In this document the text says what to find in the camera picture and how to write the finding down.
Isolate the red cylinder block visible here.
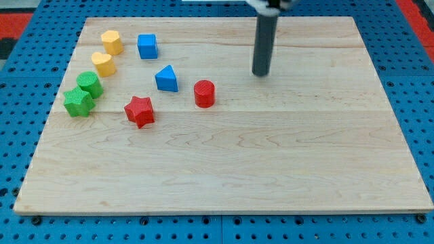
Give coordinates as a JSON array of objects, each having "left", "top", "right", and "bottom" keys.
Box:
[{"left": 193, "top": 79, "right": 215, "bottom": 108}]

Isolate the wooden board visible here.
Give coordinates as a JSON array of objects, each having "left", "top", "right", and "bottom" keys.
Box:
[{"left": 14, "top": 17, "right": 433, "bottom": 216}]

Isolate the blue triangle block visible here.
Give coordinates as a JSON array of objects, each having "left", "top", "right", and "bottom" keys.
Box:
[{"left": 155, "top": 65, "right": 178, "bottom": 92}]

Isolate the red star block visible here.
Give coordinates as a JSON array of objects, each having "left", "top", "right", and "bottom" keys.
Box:
[{"left": 124, "top": 96, "right": 155, "bottom": 129}]

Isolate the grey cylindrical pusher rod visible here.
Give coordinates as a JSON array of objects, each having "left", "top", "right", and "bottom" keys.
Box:
[{"left": 252, "top": 14, "right": 278, "bottom": 77}]

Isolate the blue cube block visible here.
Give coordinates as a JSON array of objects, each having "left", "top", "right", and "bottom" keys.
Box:
[{"left": 137, "top": 34, "right": 158, "bottom": 59}]

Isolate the yellow heart block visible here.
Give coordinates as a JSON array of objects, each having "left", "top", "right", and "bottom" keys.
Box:
[{"left": 91, "top": 52, "right": 117, "bottom": 77}]

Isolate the green cylinder block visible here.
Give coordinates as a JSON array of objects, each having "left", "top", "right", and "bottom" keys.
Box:
[{"left": 76, "top": 71, "right": 104, "bottom": 99}]

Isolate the yellow hexagon block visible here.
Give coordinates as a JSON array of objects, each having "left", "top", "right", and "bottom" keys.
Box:
[{"left": 101, "top": 30, "right": 124, "bottom": 56}]

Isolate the green star block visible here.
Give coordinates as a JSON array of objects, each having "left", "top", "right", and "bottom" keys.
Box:
[{"left": 63, "top": 87, "right": 96, "bottom": 117}]

